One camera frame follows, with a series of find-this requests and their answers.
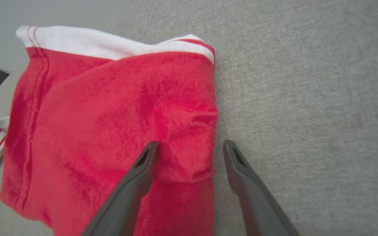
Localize grey fabric sofa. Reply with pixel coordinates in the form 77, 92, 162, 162
0, 0, 378, 236

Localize red basketball shorts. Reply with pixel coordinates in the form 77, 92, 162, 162
0, 25, 219, 236

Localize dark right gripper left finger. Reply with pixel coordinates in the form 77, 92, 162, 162
81, 141, 159, 236

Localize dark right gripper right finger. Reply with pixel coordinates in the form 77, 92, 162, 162
223, 140, 300, 236

